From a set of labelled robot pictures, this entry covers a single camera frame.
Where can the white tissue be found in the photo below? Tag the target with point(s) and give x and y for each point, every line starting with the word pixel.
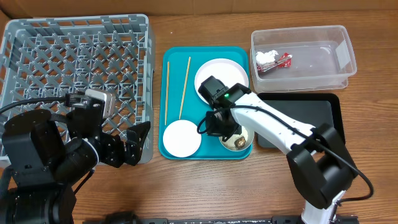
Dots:
pixel 264 58

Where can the red snack wrapper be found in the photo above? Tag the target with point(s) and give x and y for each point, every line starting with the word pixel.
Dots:
pixel 281 61

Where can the teal plastic tray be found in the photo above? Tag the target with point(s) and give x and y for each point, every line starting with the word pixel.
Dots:
pixel 179 98

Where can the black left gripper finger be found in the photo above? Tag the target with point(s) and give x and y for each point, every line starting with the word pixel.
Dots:
pixel 133 153
pixel 136 135

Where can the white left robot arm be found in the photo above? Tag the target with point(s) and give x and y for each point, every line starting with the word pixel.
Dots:
pixel 49 153

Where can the clear plastic bin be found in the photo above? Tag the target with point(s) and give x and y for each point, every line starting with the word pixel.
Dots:
pixel 322 58

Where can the large white plate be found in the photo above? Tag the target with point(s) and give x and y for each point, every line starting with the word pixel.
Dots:
pixel 227 71

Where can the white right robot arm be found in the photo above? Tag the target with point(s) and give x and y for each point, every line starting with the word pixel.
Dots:
pixel 322 168

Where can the black tray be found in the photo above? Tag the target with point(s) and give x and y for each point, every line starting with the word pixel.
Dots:
pixel 310 108

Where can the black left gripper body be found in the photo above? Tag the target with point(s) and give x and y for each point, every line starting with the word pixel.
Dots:
pixel 109 152

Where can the small white plate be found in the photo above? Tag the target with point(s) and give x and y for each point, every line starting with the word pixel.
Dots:
pixel 181 138

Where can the grey bowl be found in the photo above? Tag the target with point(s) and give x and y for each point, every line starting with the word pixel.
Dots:
pixel 229 144

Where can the wooden chopstick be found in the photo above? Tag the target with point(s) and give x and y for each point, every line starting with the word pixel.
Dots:
pixel 184 87
pixel 167 93

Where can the grey dishwasher rack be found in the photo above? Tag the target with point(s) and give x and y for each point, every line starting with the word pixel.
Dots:
pixel 51 57

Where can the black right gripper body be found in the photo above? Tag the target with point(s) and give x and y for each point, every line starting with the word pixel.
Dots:
pixel 216 126

